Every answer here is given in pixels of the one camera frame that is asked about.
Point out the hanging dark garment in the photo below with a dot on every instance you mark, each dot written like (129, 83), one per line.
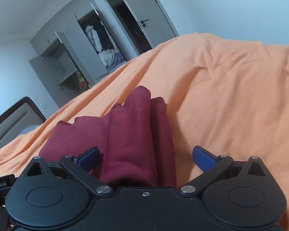
(103, 36)

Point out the blue checkered pillow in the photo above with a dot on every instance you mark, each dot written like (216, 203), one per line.
(28, 129)

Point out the pile of folded clothes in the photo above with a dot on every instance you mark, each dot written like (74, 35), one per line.
(110, 58)

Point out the orange bed blanket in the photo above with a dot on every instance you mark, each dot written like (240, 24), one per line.
(230, 97)

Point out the white wall socket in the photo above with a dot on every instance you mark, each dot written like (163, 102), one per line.
(45, 105)

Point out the colourful bag in wardrobe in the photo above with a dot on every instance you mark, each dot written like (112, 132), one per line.
(82, 83)

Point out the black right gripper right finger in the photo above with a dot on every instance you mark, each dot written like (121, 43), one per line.
(222, 176)

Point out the dark red long-sleeve shirt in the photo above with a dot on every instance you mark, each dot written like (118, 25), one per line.
(134, 138)

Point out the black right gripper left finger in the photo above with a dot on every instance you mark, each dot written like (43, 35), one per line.
(73, 168)

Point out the brown beige bed headboard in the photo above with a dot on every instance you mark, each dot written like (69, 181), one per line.
(17, 118)

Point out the grey open wardrobe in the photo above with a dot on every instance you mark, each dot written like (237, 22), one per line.
(63, 48)

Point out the grey room door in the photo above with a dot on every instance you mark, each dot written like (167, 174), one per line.
(152, 21)

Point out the hanging white jacket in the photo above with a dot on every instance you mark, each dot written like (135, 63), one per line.
(92, 36)

